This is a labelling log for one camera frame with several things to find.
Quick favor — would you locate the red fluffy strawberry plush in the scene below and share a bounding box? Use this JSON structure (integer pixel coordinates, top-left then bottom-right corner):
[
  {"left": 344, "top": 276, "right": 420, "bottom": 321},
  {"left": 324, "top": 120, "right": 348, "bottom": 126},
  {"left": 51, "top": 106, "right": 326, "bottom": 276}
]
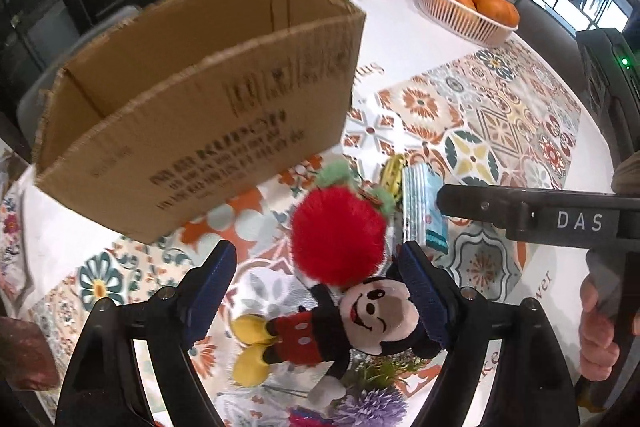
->
[{"left": 290, "top": 159, "right": 398, "bottom": 290}]

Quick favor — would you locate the purple artificial flower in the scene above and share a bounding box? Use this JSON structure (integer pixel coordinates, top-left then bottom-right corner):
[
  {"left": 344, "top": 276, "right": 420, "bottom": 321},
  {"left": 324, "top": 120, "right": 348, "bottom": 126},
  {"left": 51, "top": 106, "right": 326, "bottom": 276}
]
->
[{"left": 330, "top": 386, "right": 410, "bottom": 427}]

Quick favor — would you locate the grey chair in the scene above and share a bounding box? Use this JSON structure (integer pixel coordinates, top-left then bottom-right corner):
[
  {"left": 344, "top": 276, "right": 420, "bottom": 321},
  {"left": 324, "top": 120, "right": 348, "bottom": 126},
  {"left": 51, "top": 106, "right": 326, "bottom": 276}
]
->
[{"left": 15, "top": 4, "right": 146, "bottom": 132}]

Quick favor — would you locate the teal tissue packet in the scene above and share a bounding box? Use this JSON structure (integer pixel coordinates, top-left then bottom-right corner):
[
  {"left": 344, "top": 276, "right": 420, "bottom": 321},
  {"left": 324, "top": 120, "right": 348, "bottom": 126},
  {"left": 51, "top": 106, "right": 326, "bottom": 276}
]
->
[{"left": 400, "top": 164, "right": 451, "bottom": 253}]

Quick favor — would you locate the person's right hand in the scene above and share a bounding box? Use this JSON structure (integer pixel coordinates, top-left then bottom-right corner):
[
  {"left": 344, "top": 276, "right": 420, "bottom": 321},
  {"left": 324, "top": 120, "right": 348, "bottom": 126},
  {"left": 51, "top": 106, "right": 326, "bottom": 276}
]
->
[{"left": 579, "top": 274, "right": 623, "bottom": 383}]

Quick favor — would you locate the brown object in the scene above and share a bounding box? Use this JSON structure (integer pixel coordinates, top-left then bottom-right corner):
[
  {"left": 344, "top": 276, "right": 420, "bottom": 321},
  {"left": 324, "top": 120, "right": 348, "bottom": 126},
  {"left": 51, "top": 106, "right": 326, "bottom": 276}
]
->
[{"left": 0, "top": 316, "right": 61, "bottom": 389}]

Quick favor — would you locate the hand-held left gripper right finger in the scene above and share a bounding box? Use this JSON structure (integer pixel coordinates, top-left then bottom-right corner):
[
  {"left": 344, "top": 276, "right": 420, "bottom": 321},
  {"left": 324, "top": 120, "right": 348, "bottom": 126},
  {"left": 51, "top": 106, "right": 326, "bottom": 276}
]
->
[{"left": 399, "top": 242, "right": 583, "bottom": 427}]

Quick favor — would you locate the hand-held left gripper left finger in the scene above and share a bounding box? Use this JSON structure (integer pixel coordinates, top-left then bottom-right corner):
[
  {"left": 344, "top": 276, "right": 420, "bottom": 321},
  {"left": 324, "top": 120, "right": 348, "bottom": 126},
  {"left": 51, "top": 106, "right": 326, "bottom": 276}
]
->
[{"left": 55, "top": 239, "right": 238, "bottom": 427}]

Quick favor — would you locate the brown cardboard box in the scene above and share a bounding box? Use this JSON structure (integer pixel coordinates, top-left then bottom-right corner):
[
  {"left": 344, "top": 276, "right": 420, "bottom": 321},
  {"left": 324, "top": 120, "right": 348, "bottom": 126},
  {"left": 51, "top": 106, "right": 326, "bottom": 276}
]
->
[{"left": 32, "top": 0, "right": 368, "bottom": 245}]

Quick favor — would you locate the mouse plush toy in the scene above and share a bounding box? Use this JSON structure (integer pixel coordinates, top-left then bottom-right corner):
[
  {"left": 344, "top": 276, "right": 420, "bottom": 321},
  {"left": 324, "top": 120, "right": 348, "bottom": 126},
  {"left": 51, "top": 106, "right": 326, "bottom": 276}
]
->
[{"left": 232, "top": 259, "right": 446, "bottom": 408}]

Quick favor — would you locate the white plastic basket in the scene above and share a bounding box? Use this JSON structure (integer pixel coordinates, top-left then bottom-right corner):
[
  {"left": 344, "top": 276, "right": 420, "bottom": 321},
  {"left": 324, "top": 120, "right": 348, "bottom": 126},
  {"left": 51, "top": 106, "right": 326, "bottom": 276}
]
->
[{"left": 417, "top": 0, "right": 521, "bottom": 48}]

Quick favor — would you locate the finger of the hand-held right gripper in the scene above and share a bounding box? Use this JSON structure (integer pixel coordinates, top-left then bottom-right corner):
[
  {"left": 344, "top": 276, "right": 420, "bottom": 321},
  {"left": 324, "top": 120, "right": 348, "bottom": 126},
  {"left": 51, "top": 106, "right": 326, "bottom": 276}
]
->
[{"left": 436, "top": 184, "right": 531, "bottom": 239}]

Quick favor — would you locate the yellow soft toy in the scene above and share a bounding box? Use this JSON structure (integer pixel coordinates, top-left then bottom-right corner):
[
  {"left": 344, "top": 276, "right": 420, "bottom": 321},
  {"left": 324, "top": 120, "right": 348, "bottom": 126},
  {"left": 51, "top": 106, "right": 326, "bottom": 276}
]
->
[{"left": 382, "top": 156, "right": 406, "bottom": 204}]

